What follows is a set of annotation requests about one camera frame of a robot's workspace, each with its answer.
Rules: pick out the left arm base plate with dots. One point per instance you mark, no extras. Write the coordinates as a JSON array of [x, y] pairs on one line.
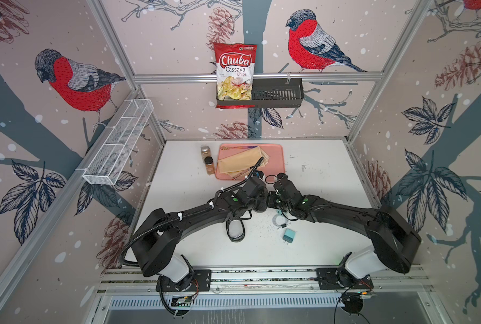
[[200, 282]]

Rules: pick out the teal wall charger front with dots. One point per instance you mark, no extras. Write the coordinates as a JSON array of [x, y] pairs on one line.
[[289, 236]]

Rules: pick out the white wire mesh basket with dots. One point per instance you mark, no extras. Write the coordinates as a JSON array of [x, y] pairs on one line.
[[113, 154]]

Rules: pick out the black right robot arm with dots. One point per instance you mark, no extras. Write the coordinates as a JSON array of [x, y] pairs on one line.
[[394, 241]]

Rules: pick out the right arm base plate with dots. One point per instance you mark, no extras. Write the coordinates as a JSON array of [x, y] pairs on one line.
[[332, 278]]

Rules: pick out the black wall basket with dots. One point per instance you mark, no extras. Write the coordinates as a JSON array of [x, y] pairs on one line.
[[267, 93]]

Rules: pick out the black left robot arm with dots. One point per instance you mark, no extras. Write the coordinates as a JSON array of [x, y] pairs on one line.
[[151, 248]]

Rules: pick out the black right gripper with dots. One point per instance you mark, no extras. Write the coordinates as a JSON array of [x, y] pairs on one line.
[[271, 196]]

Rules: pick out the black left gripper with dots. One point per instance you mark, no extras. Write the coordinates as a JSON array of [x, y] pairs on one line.
[[263, 205]]

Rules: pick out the tan spice jar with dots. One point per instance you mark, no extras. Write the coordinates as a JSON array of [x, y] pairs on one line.
[[205, 151]]

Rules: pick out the pink plastic tray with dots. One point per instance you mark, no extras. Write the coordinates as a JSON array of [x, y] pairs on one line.
[[276, 163]]

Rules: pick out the red cassava chips bag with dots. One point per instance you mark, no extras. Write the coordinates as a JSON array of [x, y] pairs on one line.
[[235, 66]]

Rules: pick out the brown spice bottle black cap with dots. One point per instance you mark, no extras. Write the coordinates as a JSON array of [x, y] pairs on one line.
[[209, 165]]

